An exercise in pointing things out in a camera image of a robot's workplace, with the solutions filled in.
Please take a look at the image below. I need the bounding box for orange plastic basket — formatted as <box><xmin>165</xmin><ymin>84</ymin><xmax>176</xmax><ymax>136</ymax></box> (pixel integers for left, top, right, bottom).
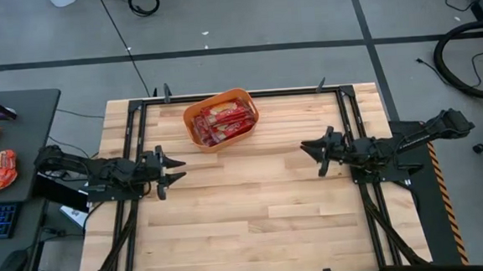
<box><xmin>180</xmin><ymin>86</ymin><xmax>262</xmax><ymax>156</ymax></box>

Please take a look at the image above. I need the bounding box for yellow black hazard tape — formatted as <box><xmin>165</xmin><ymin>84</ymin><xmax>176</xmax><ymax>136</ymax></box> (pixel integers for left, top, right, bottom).
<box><xmin>426</xmin><ymin>138</ymin><xmax>471</xmax><ymax>268</ymax></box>

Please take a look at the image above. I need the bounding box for white printed sheet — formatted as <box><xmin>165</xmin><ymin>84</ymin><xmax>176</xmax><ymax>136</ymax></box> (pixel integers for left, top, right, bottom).
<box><xmin>60</xmin><ymin>203</ymin><xmax>89</xmax><ymax>230</ymax></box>

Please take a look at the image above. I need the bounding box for coiled black cable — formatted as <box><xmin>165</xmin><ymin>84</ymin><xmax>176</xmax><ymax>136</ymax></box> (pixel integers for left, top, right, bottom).
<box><xmin>127</xmin><ymin>0</ymin><xmax>162</xmax><ymax>18</ymax></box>

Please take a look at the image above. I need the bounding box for black desk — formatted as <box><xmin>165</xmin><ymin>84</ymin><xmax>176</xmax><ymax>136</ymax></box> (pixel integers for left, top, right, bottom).
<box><xmin>0</xmin><ymin>87</ymin><xmax>72</xmax><ymax>271</ymax></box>

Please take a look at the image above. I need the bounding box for thick black hose loop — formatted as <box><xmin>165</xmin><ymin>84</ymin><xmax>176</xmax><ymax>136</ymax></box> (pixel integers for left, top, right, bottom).
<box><xmin>430</xmin><ymin>19</ymin><xmax>483</xmax><ymax>104</ymax></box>

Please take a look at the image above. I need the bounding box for black power cable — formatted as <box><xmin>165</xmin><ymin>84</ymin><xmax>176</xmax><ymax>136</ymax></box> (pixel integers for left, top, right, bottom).
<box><xmin>415</xmin><ymin>55</ymin><xmax>452</xmax><ymax>89</ymax></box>

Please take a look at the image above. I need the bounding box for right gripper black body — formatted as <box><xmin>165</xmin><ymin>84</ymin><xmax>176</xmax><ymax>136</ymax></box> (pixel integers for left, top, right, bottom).
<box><xmin>315</xmin><ymin>124</ymin><xmax>351</xmax><ymax>178</ymax></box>

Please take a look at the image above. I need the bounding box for black aluminium table frame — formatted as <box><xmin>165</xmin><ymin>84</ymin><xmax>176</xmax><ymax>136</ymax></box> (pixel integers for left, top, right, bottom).
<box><xmin>69</xmin><ymin>80</ymin><xmax>434</xmax><ymax>271</ymax></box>

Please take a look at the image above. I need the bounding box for black control box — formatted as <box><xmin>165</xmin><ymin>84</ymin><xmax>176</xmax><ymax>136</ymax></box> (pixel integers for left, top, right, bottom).
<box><xmin>31</xmin><ymin>169</ymin><xmax>91</xmax><ymax>216</ymax></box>

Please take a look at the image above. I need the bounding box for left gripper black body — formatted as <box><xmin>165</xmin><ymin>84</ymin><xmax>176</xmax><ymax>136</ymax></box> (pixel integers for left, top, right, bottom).
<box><xmin>141</xmin><ymin>144</ymin><xmax>168</xmax><ymax>203</ymax></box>

